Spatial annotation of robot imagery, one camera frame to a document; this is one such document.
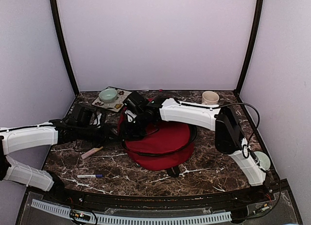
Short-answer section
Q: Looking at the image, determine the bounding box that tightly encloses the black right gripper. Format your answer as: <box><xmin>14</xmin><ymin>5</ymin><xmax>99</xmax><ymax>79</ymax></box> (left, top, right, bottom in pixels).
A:
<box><xmin>119</xmin><ymin>111</ymin><xmax>150</xmax><ymax>141</ymax></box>

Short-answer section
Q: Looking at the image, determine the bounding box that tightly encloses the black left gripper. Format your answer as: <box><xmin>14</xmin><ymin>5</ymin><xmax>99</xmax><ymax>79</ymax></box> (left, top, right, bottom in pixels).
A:
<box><xmin>77</xmin><ymin>123</ymin><xmax>120</xmax><ymax>148</ymax></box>

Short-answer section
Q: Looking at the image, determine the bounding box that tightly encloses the red backpack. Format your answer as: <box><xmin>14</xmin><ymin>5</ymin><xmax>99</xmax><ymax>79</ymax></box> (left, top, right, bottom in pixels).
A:
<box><xmin>118</xmin><ymin>96</ymin><xmax>197</xmax><ymax>177</ymax></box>

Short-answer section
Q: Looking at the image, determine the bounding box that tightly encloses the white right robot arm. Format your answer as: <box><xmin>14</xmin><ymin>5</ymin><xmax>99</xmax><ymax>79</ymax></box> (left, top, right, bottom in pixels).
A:
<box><xmin>120</xmin><ymin>93</ymin><xmax>271</xmax><ymax>203</ymax></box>

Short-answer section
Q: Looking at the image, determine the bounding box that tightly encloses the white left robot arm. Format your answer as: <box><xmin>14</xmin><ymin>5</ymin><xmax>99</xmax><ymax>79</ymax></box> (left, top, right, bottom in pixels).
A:
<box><xmin>0</xmin><ymin>120</ymin><xmax>117</xmax><ymax>204</ymax></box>

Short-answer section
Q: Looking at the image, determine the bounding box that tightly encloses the pink yellow highlighter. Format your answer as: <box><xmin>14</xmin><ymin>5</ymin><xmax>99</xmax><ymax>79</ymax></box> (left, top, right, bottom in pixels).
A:
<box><xmin>81</xmin><ymin>147</ymin><xmax>103</xmax><ymax>159</ymax></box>

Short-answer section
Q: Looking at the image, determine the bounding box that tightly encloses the floral patterned square plate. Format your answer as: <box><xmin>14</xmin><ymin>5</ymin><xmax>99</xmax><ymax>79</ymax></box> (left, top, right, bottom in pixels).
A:
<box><xmin>92</xmin><ymin>87</ymin><xmax>132</xmax><ymax>113</ymax></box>

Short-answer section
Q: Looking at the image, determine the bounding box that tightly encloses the white pen purple cap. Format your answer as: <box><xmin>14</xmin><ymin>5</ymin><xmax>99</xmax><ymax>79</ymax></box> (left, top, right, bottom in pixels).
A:
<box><xmin>77</xmin><ymin>174</ymin><xmax>104</xmax><ymax>178</ymax></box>

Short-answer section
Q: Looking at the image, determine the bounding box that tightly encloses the pale green ceramic bowl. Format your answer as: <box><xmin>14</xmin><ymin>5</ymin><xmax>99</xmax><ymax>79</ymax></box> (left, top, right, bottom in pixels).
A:
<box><xmin>98</xmin><ymin>88</ymin><xmax>118</xmax><ymax>103</ymax></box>

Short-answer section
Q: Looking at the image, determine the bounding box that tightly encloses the white mug with red pattern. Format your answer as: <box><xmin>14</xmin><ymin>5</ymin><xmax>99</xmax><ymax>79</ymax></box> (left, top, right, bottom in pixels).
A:
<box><xmin>202</xmin><ymin>91</ymin><xmax>220</xmax><ymax>105</ymax></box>

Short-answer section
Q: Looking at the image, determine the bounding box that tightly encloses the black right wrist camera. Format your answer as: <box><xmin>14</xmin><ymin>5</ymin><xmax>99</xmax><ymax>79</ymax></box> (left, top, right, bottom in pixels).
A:
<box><xmin>123</xmin><ymin>91</ymin><xmax>149</xmax><ymax>114</ymax></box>

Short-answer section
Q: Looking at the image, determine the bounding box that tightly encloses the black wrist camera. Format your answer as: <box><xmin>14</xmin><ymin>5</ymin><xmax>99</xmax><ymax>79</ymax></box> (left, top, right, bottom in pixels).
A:
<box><xmin>123</xmin><ymin>91</ymin><xmax>149</xmax><ymax>114</ymax></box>
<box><xmin>71</xmin><ymin>104</ymin><xmax>93</xmax><ymax>126</ymax></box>

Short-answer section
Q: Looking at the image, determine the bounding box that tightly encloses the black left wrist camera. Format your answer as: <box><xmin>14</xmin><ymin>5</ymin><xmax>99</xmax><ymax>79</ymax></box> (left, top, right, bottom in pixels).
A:
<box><xmin>71</xmin><ymin>104</ymin><xmax>93</xmax><ymax>126</ymax></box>

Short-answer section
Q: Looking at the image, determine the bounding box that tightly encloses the white slotted cable duct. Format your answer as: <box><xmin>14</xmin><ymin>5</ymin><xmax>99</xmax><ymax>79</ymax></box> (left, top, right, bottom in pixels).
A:
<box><xmin>31</xmin><ymin>199</ymin><xmax>232</xmax><ymax>225</ymax></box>

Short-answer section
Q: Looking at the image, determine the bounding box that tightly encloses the black enclosure frame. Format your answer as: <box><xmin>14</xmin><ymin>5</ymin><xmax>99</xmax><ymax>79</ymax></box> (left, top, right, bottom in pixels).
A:
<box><xmin>24</xmin><ymin>0</ymin><xmax>292</xmax><ymax>211</ymax></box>

